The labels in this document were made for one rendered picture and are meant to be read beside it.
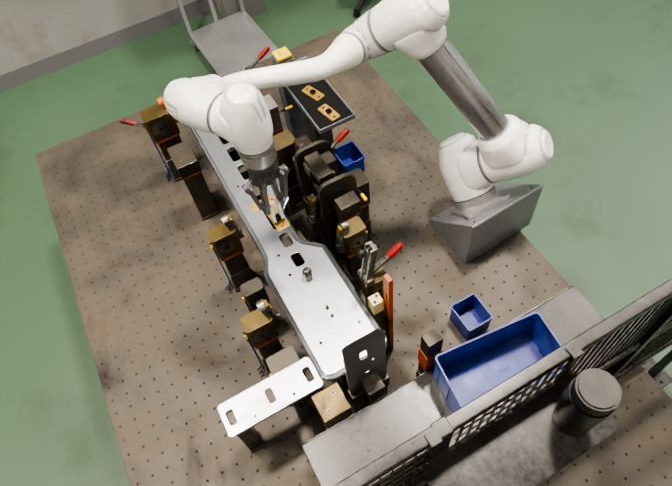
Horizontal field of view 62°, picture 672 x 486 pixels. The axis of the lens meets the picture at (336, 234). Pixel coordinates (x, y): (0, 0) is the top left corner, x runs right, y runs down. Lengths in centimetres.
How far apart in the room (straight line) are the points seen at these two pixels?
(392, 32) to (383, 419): 103
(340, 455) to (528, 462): 56
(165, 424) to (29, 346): 140
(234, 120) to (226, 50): 286
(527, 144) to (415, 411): 89
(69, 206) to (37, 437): 109
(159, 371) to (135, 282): 39
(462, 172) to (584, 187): 147
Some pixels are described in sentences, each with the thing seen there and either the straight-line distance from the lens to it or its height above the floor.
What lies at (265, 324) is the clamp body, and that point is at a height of 104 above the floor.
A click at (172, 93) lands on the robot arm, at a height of 166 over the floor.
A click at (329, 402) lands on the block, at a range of 153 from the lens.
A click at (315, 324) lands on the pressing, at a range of 168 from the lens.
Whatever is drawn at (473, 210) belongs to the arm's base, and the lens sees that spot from 201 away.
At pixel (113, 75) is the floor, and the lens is 440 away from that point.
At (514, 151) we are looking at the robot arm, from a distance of 186.
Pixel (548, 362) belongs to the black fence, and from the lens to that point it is 108.
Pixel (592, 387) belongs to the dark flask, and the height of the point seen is 161.
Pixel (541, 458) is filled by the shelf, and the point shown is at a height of 143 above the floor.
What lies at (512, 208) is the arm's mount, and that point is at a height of 91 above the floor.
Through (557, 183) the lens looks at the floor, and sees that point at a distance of 334.
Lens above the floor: 252
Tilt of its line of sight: 56 degrees down
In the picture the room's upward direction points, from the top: 9 degrees counter-clockwise
